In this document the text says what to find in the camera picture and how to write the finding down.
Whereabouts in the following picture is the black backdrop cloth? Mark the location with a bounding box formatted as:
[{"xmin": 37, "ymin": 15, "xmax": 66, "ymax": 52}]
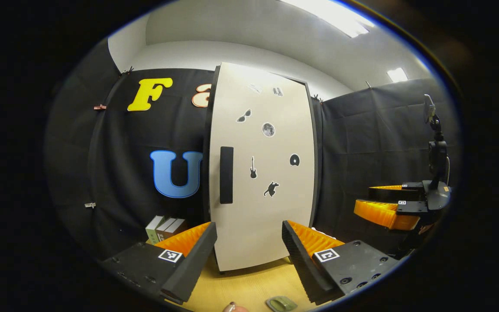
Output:
[{"xmin": 44, "ymin": 39, "xmax": 462, "ymax": 260}]

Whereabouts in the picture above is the light green book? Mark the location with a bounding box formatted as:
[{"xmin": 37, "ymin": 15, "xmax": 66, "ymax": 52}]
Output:
[{"xmin": 146, "ymin": 215, "xmax": 165, "ymax": 243}]

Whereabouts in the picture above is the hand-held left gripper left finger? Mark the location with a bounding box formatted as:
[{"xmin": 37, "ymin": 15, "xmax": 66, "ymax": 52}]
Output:
[{"xmin": 101, "ymin": 222, "xmax": 218, "ymax": 305}]

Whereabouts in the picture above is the small ceiling light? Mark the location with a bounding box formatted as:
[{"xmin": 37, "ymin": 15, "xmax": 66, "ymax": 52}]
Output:
[{"xmin": 387, "ymin": 67, "xmax": 408, "ymax": 83}]

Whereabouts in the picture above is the grey cabinet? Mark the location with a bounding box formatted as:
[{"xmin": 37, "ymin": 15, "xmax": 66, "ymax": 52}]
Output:
[{"xmin": 202, "ymin": 62, "xmax": 322, "ymax": 276}]

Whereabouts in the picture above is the long ceiling light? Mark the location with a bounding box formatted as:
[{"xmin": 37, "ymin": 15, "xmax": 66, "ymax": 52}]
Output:
[{"xmin": 280, "ymin": 0, "xmax": 376, "ymax": 39}]

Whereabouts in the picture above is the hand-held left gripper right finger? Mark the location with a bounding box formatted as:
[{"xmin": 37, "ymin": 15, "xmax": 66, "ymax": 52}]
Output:
[{"xmin": 282, "ymin": 220, "xmax": 401, "ymax": 306}]

